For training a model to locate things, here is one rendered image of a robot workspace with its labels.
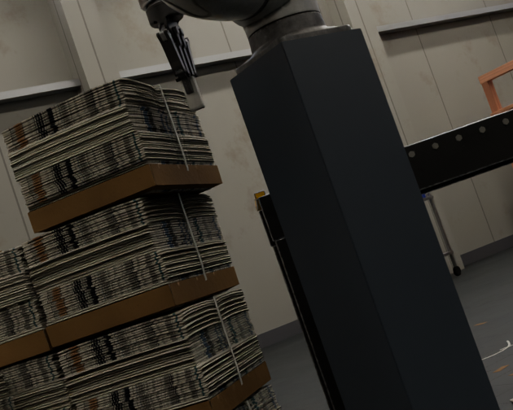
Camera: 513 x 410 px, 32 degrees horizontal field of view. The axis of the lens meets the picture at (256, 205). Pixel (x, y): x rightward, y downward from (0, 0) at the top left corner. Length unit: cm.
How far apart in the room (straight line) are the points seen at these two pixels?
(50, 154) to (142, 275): 31
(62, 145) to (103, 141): 9
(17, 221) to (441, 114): 477
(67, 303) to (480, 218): 817
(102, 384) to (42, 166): 45
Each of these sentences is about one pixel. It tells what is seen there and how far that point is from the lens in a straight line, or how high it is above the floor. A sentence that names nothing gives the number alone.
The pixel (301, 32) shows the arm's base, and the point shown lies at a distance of 172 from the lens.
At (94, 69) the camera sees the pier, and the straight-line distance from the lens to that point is 752.
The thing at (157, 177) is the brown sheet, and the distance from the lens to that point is 174.
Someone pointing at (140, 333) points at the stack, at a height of 58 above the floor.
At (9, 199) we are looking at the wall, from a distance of 722.
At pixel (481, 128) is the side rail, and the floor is 78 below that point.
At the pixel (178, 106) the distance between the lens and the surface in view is 201.
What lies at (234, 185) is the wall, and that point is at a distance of 803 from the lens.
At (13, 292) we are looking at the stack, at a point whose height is 74.
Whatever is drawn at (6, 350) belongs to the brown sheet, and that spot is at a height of 64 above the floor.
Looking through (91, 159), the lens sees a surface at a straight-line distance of 178.
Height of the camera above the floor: 61
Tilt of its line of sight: 4 degrees up
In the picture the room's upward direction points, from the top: 19 degrees counter-clockwise
